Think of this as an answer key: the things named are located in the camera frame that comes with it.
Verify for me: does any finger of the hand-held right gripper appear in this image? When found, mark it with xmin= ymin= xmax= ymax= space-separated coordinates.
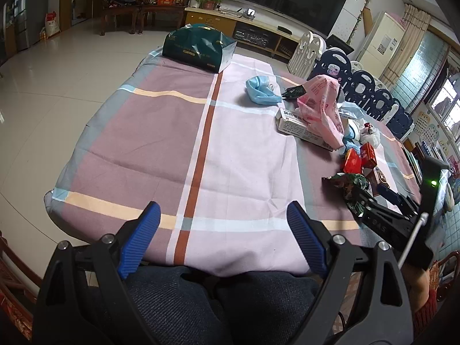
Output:
xmin=375 ymin=184 xmax=420 ymax=217
xmin=346 ymin=186 xmax=379 ymax=221

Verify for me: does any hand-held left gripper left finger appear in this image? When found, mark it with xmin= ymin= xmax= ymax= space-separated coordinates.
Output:
xmin=32 ymin=201 xmax=162 ymax=345

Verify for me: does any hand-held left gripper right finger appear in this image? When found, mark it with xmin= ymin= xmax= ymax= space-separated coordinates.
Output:
xmin=286 ymin=201 xmax=415 ymax=345

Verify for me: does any green red snack wrapper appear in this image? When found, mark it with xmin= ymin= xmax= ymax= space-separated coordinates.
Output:
xmin=321 ymin=172 xmax=371 ymax=217

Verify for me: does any dark brown packet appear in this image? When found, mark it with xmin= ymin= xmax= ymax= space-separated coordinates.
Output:
xmin=366 ymin=167 xmax=390 ymax=196

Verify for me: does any red snack packet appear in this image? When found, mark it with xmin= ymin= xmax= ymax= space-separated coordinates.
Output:
xmin=343 ymin=149 xmax=362 ymax=175

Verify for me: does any red cardboard box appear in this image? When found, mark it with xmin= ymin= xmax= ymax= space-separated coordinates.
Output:
xmin=359 ymin=142 xmax=378 ymax=169

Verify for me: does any low shelf with books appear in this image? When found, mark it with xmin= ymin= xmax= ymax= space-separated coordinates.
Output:
xmin=402 ymin=139 xmax=460 ymax=188

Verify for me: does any white plastic bag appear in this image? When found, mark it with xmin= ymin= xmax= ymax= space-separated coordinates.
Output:
xmin=359 ymin=122 xmax=382 ymax=149

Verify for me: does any person's left leg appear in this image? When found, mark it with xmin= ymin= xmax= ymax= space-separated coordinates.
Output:
xmin=86 ymin=265 xmax=221 ymax=345

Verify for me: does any person's leg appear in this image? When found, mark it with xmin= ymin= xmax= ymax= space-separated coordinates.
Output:
xmin=86 ymin=265 xmax=221 ymax=345
xmin=215 ymin=270 xmax=325 ymax=345

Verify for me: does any white blue paper cup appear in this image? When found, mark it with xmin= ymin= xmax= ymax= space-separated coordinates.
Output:
xmin=343 ymin=120 xmax=361 ymax=141

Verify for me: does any person's right leg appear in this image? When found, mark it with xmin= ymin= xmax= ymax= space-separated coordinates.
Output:
xmin=215 ymin=270 xmax=325 ymax=345

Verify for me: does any white medicine box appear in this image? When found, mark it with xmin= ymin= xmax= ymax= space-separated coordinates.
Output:
xmin=275 ymin=107 xmax=336 ymax=152

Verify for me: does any checked pink grey tablecloth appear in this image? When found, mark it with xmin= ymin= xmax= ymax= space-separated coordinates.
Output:
xmin=43 ymin=45 xmax=423 ymax=277

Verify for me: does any pink plastic bag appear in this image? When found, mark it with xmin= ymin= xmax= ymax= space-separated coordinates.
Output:
xmin=296 ymin=74 xmax=348 ymax=150

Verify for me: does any window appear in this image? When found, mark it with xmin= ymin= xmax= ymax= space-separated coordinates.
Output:
xmin=430 ymin=72 xmax=460 ymax=132

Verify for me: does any small dark green packet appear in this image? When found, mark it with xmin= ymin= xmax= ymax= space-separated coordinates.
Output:
xmin=280 ymin=85 xmax=307 ymax=100

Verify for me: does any red carved wooden chair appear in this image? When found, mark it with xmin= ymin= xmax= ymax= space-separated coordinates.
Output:
xmin=0 ymin=229 xmax=44 ymax=343

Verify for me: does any cream standing air conditioner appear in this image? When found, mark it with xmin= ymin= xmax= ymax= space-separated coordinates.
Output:
xmin=357 ymin=11 xmax=407 ymax=84

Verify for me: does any blue face mask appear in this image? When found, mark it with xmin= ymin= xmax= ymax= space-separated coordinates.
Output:
xmin=245 ymin=75 xmax=285 ymax=107

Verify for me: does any beige curtain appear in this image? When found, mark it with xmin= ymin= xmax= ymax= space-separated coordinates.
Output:
xmin=381 ymin=3 xmax=432 ymax=91

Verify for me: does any white plastic fence panel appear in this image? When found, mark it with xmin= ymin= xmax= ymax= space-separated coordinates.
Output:
xmin=287 ymin=30 xmax=326 ymax=80

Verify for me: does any dark green gift bag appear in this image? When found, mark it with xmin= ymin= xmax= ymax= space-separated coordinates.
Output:
xmin=162 ymin=23 xmax=238 ymax=74

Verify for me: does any dark wooden armchair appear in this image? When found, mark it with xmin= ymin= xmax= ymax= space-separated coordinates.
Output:
xmin=99 ymin=0 xmax=159 ymax=37
xmin=138 ymin=0 xmax=192 ymax=35

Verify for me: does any wooden television cabinet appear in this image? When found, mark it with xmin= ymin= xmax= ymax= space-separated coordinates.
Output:
xmin=184 ymin=6 xmax=306 ymax=60

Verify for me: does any white red sack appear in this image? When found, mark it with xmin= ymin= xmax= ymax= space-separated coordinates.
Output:
xmin=43 ymin=11 xmax=61 ymax=39

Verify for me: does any silver refrigerator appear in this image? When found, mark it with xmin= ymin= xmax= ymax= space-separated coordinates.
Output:
xmin=3 ymin=0 xmax=49 ymax=54

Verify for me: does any white cable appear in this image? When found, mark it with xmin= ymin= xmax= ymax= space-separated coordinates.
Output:
xmin=397 ymin=213 xmax=429 ymax=270

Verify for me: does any colourful wall chart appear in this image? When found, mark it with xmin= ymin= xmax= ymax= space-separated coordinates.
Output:
xmin=413 ymin=111 xmax=454 ymax=159

